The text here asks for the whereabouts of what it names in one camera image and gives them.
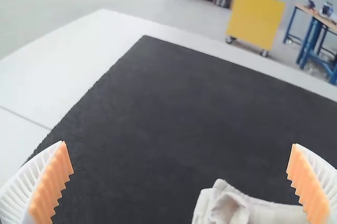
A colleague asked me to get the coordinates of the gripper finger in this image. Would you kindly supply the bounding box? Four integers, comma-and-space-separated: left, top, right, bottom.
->
286, 143, 337, 224
0, 141, 75, 224

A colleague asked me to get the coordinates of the pale towel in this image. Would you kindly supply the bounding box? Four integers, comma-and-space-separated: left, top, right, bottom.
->
192, 178, 306, 224

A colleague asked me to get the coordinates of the black mat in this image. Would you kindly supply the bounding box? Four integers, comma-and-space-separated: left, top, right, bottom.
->
21, 35, 337, 224

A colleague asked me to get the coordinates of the yellow wheeled cabinet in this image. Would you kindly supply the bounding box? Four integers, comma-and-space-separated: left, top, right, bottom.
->
225, 0, 286, 57

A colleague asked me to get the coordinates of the blue workbench frame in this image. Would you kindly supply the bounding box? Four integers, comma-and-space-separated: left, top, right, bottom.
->
283, 4, 337, 86

